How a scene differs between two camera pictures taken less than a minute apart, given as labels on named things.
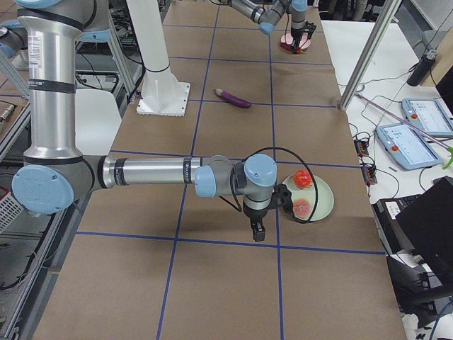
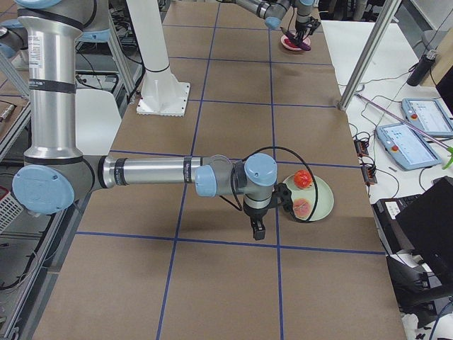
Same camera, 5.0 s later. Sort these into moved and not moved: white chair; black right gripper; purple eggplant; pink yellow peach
Moved: purple eggplant
Not moved: black right gripper; white chair; pink yellow peach
